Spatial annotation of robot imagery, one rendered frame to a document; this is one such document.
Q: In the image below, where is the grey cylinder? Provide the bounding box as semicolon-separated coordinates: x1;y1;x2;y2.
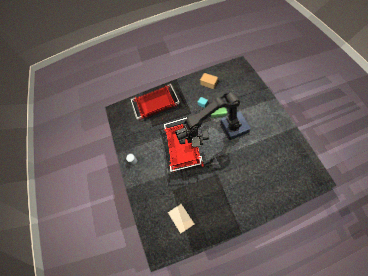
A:
126;154;138;165

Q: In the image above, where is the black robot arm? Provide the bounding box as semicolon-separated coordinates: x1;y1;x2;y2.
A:
175;92;242;147

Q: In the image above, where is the tan rectangular block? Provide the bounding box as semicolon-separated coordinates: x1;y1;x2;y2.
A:
201;73;218;89

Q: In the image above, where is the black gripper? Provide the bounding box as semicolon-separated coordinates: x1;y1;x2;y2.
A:
179;130;209;145

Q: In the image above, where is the small cyan block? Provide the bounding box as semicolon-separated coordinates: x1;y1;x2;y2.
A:
198;97;208;108

